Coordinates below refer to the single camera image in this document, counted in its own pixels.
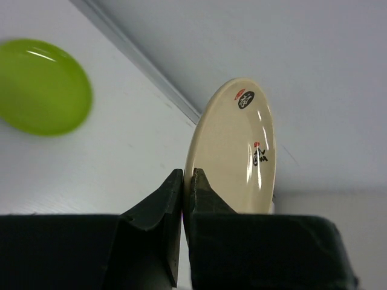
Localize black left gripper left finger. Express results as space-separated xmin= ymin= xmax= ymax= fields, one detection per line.
xmin=1 ymin=169 xmax=183 ymax=289

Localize lime green plate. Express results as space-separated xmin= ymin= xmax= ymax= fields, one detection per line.
xmin=1 ymin=38 xmax=93 ymax=136

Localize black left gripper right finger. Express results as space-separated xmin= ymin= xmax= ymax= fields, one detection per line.
xmin=189 ymin=169 xmax=359 ymax=289

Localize cream plate black characters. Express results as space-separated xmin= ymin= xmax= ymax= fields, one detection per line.
xmin=184 ymin=78 xmax=276 ymax=214

